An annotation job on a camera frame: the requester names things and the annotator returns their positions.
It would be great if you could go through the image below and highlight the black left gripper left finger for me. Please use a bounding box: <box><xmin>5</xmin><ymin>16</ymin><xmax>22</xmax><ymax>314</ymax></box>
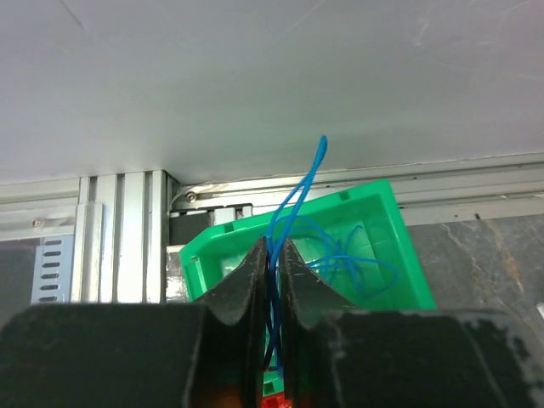
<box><xmin>1</xmin><ymin>240</ymin><xmax>267</xmax><ymax>407</ymax></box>

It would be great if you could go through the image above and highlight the red bin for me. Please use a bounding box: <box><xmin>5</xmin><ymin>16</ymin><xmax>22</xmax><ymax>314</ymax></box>
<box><xmin>262</xmin><ymin>393</ymin><xmax>292</xmax><ymax>408</ymax></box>

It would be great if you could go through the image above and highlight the blue cable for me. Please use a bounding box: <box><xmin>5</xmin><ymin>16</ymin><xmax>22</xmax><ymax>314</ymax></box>
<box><xmin>263</xmin><ymin>134</ymin><xmax>329</xmax><ymax>375</ymax></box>
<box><xmin>271</xmin><ymin>214</ymin><xmax>400</xmax><ymax>301</ymax></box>

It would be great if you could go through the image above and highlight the aluminium frame rail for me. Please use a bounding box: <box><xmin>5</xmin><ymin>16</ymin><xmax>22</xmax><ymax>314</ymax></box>
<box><xmin>1</xmin><ymin>153</ymin><xmax>543</xmax><ymax>303</ymax></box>

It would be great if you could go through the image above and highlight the far left green bin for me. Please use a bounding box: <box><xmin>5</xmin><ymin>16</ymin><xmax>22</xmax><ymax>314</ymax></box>
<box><xmin>180</xmin><ymin>180</ymin><xmax>436</xmax><ymax>310</ymax></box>

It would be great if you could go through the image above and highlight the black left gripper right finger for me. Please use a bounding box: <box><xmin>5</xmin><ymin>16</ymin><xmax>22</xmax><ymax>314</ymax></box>
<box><xmin>280</xmin><ymin>241</ymin><xmax>536</xmax><ymax>407</ymax></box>

